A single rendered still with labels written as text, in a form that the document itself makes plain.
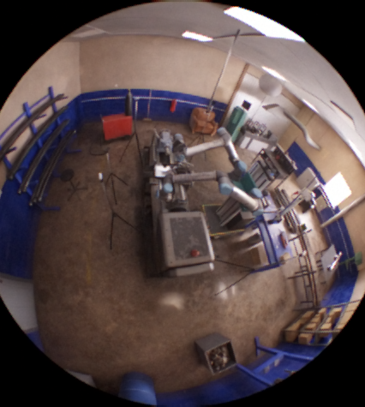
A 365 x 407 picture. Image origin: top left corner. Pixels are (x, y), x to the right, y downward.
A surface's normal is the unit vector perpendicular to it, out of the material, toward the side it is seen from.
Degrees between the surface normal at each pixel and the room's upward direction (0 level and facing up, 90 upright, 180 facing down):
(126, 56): 90
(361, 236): 90
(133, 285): 0
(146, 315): 0
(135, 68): 90
